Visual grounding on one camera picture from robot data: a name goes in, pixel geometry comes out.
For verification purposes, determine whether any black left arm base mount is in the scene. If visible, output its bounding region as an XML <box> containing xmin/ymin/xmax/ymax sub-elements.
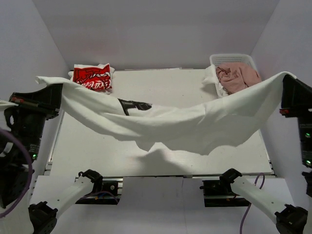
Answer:
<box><xmin>75</xmin><ymin>169</ymin><xmax>120</xmax><ymax>205</ymax></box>

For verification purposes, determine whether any pink t-shirt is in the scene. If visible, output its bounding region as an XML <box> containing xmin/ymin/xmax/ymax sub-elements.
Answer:
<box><xmin>216</xmin><ymin>62</ymin><xmax>262</xmax><ymax>95</ymax></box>

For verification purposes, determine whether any folded red coca-cola t-shirt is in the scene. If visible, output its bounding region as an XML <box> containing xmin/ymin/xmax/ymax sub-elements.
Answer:
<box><xmin>68</xmin><ymin>63</ymin><xmax>115</xmax><ymax>94</ymax></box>

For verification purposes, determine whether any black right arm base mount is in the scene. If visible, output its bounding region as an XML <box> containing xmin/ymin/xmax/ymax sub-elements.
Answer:
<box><xmin>199</xmin><ymin>168</ymin><xmax>250</xmax><ymax>208</ymax></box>

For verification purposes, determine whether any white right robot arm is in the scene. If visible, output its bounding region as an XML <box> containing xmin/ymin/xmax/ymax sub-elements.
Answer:
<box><xmin>219</xmin><ymin>74</ymin><xmax>312</xmax><ymax>234</ymax></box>

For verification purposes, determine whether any white cartoon print t-shirt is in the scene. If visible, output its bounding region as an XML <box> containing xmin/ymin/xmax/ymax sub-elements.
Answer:
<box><xmin>202</xmin><ymin>64</ymin><xmax>229</xmax><ymax>98</ymax></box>

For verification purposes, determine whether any white t-shirt black graphic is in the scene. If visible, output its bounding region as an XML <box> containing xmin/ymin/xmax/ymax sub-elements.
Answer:
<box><xmin>36</xmin><ymin>72</ymin><xmax>288</xmax><ymax>155</ymax></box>

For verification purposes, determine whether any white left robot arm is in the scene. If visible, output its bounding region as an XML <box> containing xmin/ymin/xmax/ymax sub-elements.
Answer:
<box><xmin>0</xmin><ymin>84</ymin><xmax>102</xmax><ymax>234</ymax></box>

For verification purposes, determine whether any white plastic basket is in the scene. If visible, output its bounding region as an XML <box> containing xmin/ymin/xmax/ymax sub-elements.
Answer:
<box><xmin>210</xmin><ymin>54</ymin><xmax>257</xmax><ymax>71</ymax></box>

